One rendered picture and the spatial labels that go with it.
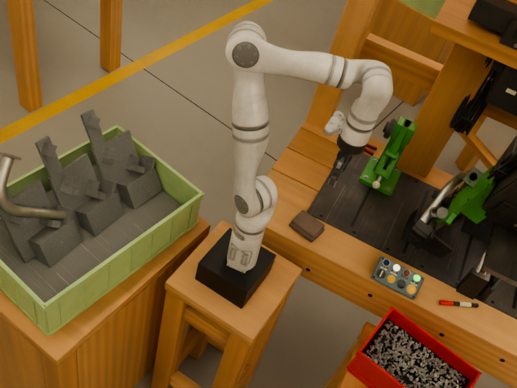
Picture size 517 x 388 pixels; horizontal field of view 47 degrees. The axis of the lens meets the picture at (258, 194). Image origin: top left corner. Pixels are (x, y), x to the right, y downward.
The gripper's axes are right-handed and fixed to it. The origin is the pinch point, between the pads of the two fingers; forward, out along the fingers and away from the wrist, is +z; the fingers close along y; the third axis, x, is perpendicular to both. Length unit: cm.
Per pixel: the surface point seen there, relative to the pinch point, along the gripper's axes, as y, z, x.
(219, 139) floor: 123, 130, 82
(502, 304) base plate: 22, 40, -65
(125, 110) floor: 110, 130, 139
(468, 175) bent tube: 37, 10, -35
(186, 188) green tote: 1, 37, 44
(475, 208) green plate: 30, 14, -41
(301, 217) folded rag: 13.3, 36.9, 6.4
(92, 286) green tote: -43, 41, 48
